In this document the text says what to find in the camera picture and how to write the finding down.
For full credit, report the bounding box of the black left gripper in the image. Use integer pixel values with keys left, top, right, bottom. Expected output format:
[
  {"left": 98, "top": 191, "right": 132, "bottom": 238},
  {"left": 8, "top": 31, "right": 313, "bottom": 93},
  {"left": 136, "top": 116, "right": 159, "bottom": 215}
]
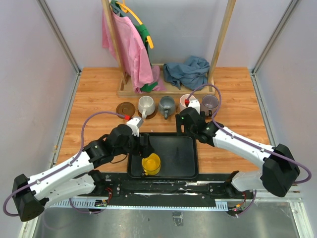
[{"left": 114, "top": 130, "right": 155, "bottom": 158}]

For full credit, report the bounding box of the black plastic tray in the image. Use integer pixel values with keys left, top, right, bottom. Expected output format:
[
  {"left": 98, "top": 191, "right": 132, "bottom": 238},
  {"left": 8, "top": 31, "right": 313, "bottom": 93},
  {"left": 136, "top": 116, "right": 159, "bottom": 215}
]
[{"left": 127, "top": 132, "right": 199, "bottom": 180}]

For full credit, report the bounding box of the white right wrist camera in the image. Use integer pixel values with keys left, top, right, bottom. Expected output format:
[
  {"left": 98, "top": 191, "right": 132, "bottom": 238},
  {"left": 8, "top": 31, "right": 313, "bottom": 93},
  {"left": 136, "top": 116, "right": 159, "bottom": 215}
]
[{"left": 188, "top": 99, "right": 201, "bottom": 114}]

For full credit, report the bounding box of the white speckled mug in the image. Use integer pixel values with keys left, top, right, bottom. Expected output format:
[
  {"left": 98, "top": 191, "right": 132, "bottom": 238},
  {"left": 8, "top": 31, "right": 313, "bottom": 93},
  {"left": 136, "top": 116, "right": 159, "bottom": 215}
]
[{"left": 138, "top": 96, "right": 156, "bottom": 119}]

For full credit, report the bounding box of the purple glass mug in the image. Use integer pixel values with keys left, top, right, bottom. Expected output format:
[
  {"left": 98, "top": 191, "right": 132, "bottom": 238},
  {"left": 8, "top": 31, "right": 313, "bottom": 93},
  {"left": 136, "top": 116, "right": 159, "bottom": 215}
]
[{"left": 201, "top": 95, "right": 219, "bottom": 110}]

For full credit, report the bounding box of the green garment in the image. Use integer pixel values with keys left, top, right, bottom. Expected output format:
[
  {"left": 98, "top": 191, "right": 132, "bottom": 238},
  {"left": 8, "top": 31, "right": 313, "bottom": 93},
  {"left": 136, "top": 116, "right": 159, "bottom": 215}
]
[{"left": 110, "top": 0, "right": 159, "bottom": 93}]

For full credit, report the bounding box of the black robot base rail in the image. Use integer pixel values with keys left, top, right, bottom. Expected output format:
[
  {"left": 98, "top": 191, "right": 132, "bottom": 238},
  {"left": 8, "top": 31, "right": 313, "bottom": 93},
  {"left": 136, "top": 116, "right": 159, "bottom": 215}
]
[{"left": 46, "top": 171, "right": 254, "bottom": 210}]

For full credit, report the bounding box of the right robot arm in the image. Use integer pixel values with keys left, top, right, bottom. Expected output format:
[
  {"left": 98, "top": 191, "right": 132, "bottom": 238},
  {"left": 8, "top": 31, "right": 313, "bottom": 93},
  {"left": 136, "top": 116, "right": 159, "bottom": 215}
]
[{"left": 176, "top": 107, "right": 300, "bottom": 198}]

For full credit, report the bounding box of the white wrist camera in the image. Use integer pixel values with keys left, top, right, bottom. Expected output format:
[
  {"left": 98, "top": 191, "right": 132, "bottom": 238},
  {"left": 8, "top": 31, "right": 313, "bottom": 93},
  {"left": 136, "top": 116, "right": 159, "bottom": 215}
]
[
  {"left": 188, "top": 99, "right": 201, "bottom": 114},
  {"left": 126, "top": 117, "right": 144, "bottom": 137}
]

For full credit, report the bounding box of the yellow mug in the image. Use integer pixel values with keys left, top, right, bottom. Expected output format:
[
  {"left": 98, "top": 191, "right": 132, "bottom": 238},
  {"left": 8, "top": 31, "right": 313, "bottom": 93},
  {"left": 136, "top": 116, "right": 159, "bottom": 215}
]
[{"left": 141, "top": 153, "right": 161, "bottom": 176}]

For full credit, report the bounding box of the pink mug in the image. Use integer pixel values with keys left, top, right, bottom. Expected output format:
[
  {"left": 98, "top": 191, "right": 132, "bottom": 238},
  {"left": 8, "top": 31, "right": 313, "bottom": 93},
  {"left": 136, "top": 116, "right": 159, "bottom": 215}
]
[{"left": 179, "top": 94, "right": 189, "bottom": 111}]

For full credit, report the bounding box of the wooden clothes rack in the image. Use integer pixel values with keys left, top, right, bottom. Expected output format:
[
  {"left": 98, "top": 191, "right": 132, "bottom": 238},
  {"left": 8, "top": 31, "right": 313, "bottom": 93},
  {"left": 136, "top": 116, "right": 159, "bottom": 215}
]
[{"left": 102, "top": 0, "right": 236, "bottom": 98}]

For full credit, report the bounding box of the blue crumpled cloth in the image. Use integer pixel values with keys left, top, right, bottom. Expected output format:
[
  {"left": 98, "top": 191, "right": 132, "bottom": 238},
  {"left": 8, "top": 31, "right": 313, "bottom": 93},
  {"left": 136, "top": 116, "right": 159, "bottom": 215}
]
[{"left": 163, "top": 56, "right": 210, "bottom": 90}]

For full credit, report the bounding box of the pink shirt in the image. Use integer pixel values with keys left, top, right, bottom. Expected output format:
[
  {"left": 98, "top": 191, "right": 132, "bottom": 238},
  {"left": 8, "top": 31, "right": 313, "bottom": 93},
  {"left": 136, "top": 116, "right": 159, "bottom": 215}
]
[{"left": 102, "top": 8, "right": 167, "bottom": 94}]

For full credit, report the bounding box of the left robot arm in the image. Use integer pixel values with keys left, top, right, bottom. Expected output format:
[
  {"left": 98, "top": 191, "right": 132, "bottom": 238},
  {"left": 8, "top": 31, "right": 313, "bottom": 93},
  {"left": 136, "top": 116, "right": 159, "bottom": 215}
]
[{"left": 12, "top": 124, "right": 154, "bottom": 222}]

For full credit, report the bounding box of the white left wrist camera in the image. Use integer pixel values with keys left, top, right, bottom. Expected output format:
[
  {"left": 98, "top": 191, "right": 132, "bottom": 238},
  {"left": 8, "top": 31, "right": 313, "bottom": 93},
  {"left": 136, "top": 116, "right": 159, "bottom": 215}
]
[{"left": 126, "top": 117, "right": 144, "bottom": 137}]

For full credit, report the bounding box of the grey mug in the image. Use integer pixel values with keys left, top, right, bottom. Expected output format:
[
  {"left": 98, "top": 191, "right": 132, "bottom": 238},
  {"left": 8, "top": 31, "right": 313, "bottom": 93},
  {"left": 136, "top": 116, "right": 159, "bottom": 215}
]
[{"left": 158, "top": 96, "right": 176, "bottom": 120}]

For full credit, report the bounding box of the yellow clothes hanger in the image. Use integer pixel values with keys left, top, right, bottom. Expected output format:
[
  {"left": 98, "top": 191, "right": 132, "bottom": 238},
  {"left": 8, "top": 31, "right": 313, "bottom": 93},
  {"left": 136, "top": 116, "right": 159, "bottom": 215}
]
[{"left": 117, "top": 0, "right": 154, "bottom": 49}]

